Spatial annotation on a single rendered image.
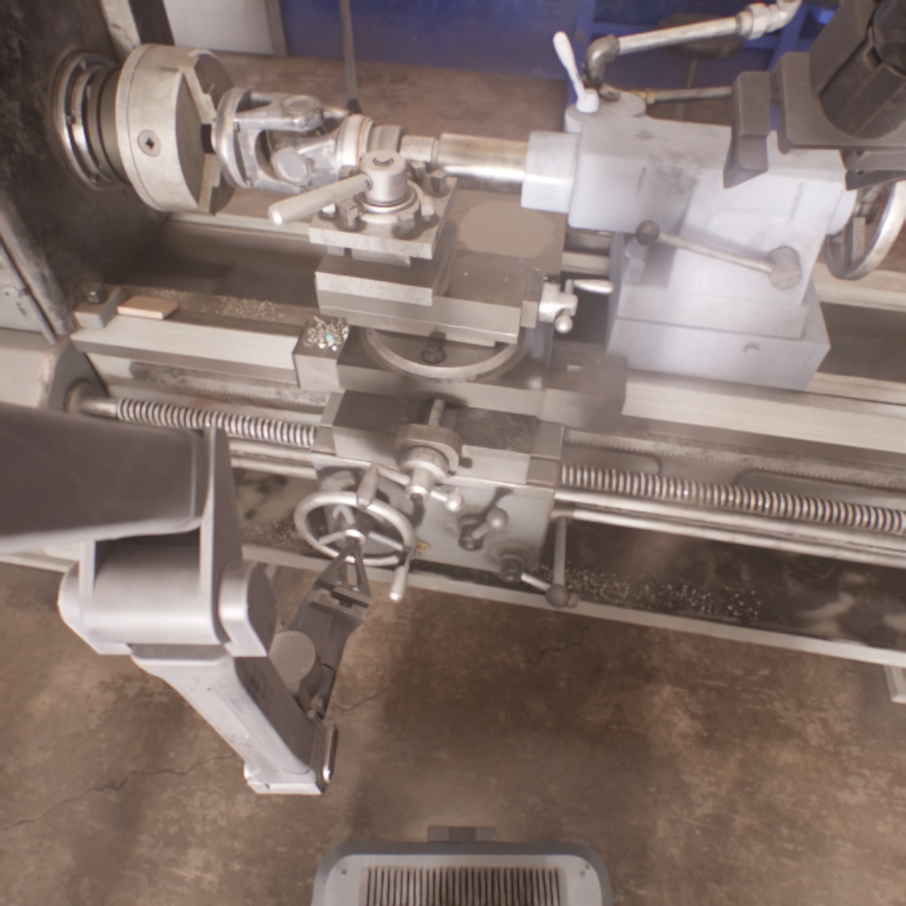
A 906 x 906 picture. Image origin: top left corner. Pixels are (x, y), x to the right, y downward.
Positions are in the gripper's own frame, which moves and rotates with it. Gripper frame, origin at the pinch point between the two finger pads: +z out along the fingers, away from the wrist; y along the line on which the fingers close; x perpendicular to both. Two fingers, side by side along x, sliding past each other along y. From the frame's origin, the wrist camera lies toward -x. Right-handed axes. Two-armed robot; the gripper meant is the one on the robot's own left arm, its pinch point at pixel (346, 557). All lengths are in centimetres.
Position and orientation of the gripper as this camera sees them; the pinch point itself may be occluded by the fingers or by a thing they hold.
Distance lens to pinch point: 88.0
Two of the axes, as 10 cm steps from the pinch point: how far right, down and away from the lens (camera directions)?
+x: 8.8, 3.9, 2.5
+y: -4.3, 5.0, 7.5
